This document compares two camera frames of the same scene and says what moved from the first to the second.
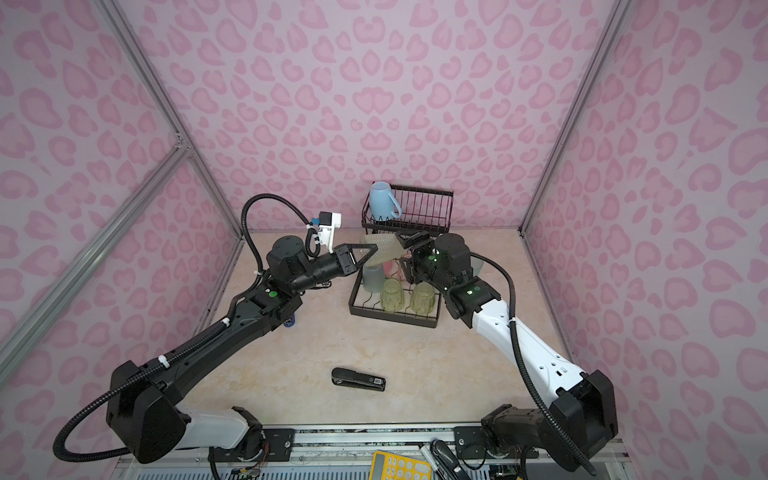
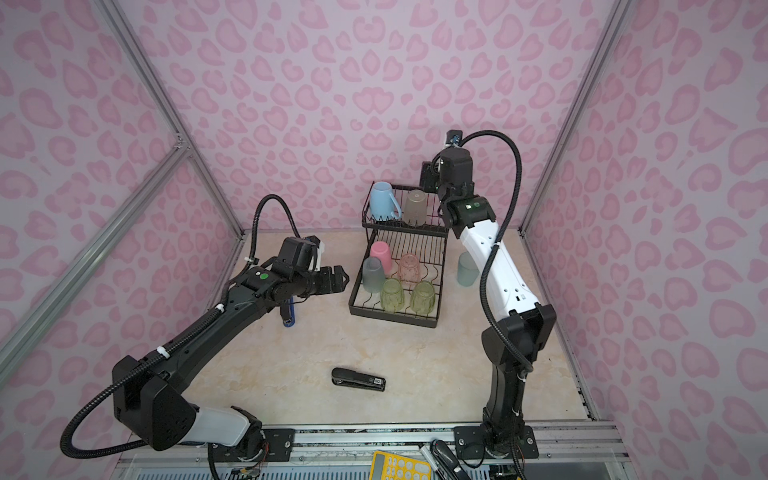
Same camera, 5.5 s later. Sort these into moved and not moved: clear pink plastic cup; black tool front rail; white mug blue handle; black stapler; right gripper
Moved: clear pink plastic cup; right gripper
Not moved: black stapler; black tool front rail; white mug blue handle
